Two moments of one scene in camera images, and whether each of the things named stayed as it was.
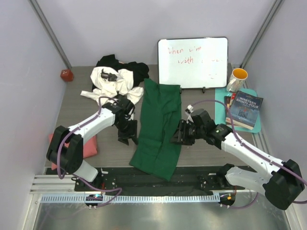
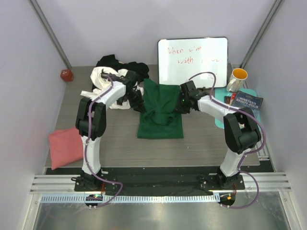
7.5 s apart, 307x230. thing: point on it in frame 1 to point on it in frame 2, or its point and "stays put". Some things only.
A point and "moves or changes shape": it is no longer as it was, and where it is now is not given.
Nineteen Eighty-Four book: [244, 109] stays put
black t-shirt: [141, 71] stays put
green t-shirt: [155, 153] moves or changes shape
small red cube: [66, 74] stays put
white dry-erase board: [194, 63] stays put
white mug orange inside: [238, 75] stays put
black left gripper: [132, 133] to [138, 105]
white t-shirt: [108, 81] stays put
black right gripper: [183, 139] to [179, 108]
